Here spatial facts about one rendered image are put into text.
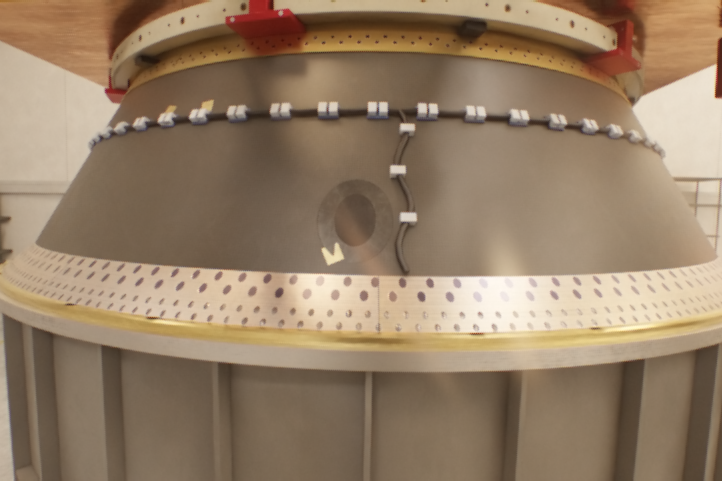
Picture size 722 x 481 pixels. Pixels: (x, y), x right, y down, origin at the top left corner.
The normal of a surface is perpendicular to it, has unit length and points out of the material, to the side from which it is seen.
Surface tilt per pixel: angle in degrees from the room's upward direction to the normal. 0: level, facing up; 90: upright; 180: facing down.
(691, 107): 90
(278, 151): 62
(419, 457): 90
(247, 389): 90
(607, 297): 43
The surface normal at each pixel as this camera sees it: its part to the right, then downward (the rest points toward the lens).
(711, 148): -0.03, 0.07
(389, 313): 0.01, -0.68
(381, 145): 0.00, -0.40
